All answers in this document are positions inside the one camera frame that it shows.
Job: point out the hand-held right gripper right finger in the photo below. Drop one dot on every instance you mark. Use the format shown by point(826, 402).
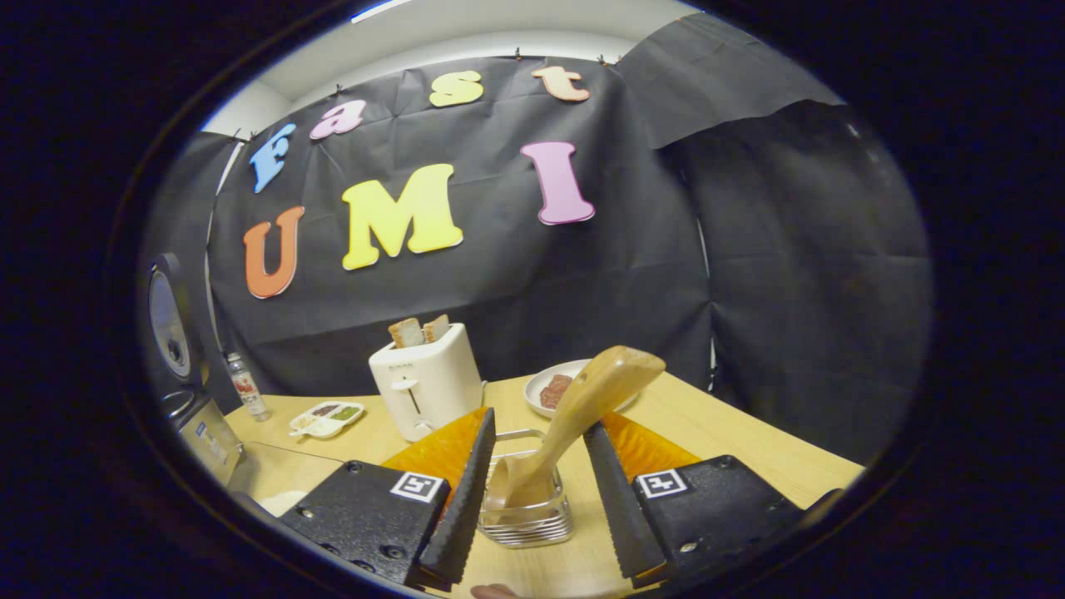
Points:
point(620, 507)

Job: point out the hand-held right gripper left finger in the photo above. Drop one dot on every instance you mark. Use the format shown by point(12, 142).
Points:
point(462, 516)

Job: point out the wooden spoon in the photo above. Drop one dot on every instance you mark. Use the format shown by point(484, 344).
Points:
point(599, 387)

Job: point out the grey rice cooker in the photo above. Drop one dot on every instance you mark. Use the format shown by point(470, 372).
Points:
point(170, 324)

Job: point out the red meat piece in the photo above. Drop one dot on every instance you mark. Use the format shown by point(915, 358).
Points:
point(556, 391)

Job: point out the white toaster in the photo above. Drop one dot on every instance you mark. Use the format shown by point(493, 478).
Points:
point(433, 383)

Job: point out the white round plate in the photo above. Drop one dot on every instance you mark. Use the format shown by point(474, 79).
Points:
point(549, 372)

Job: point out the white divided sauce dish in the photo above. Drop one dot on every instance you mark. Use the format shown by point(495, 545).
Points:
point(326, 418)

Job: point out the toast slice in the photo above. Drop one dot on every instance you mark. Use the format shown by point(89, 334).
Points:
point(436, 329)
point(406, 334)

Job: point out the black backdrop cloth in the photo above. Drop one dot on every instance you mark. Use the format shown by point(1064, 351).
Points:
point(499, 283)

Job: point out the small clear bottle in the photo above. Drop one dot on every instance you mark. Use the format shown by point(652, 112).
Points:
point(247, 387)

